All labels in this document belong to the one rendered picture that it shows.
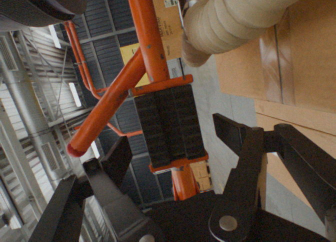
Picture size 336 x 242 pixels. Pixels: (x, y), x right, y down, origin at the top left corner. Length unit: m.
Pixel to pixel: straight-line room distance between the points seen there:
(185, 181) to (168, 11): 2.02
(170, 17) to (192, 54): 1.86
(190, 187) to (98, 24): 11.73
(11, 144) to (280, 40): 2.82
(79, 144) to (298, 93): 0.24
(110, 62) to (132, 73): 11.04
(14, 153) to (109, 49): 9.29
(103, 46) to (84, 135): 11.29
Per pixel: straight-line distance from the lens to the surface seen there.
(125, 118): 11.25
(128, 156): 0.20
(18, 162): 2.87
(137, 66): 0.18
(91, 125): 0.20
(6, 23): 0.27
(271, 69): 0.23
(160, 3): 2.21
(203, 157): 0.16
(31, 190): 3.07
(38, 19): 0.25
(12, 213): 2.80
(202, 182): 7.37
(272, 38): 0.22
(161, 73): 0.16
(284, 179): 1.14
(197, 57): 0.21
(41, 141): 6.02
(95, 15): 12.01
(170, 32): 1.94
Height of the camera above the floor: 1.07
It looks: 1 degrees up
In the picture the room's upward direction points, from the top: 104 degrees counter-clockwise
